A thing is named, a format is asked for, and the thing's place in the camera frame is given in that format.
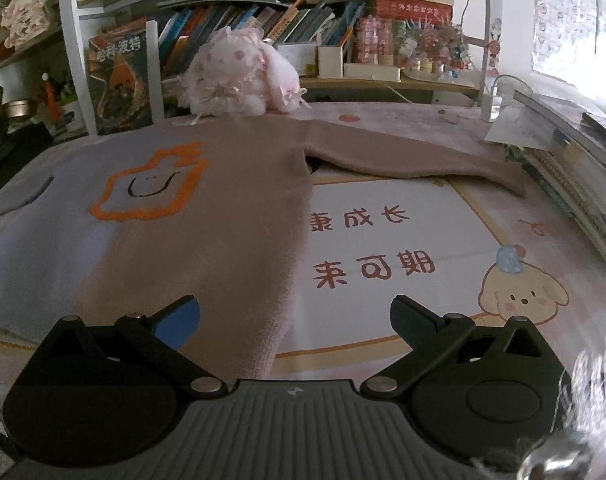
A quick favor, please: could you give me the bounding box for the grey cloth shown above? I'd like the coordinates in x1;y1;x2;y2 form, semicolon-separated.
0;112;528;381

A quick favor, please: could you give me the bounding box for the floral cloth doll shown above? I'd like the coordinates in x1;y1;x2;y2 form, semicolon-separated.
0;0;53;52

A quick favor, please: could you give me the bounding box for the dark fantasy cover book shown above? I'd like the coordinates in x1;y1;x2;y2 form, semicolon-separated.
87;17;154;136

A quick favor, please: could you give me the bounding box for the red box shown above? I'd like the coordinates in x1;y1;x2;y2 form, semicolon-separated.
374;0;455;25

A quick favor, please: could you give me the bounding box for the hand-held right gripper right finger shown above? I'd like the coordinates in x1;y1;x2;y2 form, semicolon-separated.
360;296;558;401

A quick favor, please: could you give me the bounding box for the loose white paper sheet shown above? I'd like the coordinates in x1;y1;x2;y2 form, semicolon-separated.
484;109;558;152

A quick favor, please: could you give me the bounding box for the pink printed desk mat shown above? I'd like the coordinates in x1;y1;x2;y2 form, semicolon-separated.
0;100;606;411

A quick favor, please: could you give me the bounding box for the pink plush rabbit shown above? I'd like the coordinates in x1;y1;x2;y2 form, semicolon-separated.
180;25;309;116

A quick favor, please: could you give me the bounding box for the row of boxed figurines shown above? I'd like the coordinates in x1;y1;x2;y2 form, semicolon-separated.
355;16;472;72

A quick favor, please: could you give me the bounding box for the white storage box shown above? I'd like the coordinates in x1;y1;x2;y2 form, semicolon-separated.
317;45;345;79
274;41;318;77

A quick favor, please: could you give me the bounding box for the white bookshelf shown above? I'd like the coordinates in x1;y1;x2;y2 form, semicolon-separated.
56;0;498;136

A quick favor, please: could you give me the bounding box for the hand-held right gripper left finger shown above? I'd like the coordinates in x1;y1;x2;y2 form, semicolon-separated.
30;295;229;402

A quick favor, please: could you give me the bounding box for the stack of books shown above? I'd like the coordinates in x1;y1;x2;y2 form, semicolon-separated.
508;89;606;275

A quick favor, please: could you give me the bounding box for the row of shelf books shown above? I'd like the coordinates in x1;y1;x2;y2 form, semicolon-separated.
158;0;366;78

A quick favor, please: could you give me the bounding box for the white charger with cable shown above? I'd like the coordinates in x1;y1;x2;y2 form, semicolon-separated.
482;74;536;123

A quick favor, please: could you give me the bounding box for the metal bowl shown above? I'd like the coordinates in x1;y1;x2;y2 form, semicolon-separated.
2;99;38;124

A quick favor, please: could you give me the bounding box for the orange tassel pen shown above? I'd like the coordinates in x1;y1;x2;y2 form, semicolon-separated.
41;73;60;113

